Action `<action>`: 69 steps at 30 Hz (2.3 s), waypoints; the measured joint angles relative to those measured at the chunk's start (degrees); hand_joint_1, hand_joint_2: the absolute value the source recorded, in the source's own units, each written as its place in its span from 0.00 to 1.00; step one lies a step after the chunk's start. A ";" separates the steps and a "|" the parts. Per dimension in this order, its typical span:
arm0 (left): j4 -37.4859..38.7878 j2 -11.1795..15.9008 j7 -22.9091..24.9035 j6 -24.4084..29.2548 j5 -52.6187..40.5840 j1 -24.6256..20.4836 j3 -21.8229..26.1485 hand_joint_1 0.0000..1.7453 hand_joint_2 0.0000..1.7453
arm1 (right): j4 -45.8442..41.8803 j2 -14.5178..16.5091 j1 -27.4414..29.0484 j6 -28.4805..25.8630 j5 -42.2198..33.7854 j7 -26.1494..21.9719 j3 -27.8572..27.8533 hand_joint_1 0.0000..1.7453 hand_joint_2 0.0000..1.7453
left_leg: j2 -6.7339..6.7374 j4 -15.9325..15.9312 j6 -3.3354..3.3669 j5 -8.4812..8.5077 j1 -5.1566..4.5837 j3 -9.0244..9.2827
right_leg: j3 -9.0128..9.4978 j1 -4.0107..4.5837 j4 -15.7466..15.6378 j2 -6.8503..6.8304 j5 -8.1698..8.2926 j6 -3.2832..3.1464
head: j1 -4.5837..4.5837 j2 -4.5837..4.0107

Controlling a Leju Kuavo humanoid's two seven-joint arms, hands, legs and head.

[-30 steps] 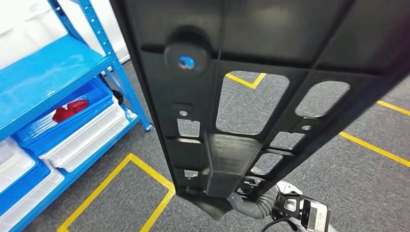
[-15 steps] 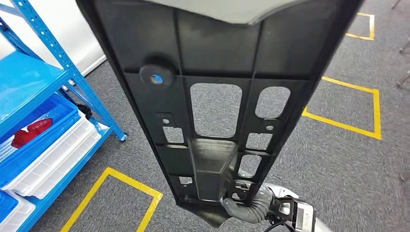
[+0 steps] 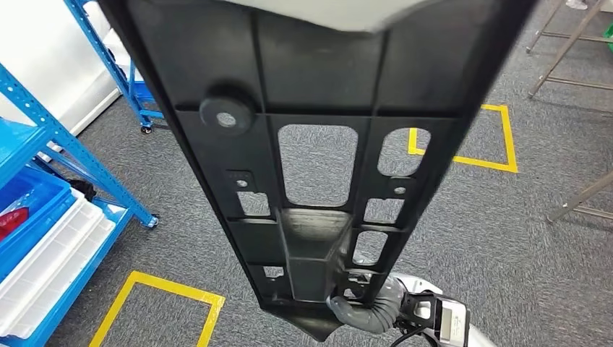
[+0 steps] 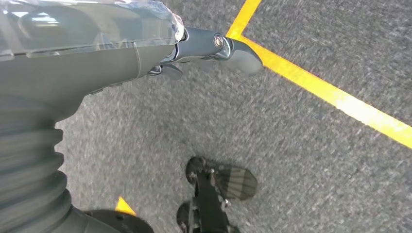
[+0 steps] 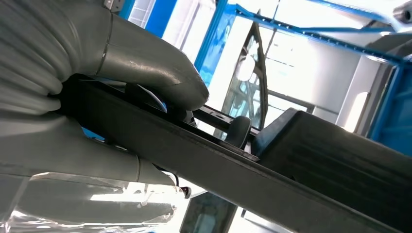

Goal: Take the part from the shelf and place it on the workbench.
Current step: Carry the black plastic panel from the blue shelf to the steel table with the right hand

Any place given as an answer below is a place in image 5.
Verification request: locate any white car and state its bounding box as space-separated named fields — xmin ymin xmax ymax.
xmin=128 ymin=0 xmax=412 ymax=233

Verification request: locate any blue metal shelf rack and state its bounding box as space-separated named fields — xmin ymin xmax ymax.
xmin=117 ymin=0 xmax=412 ymax=158

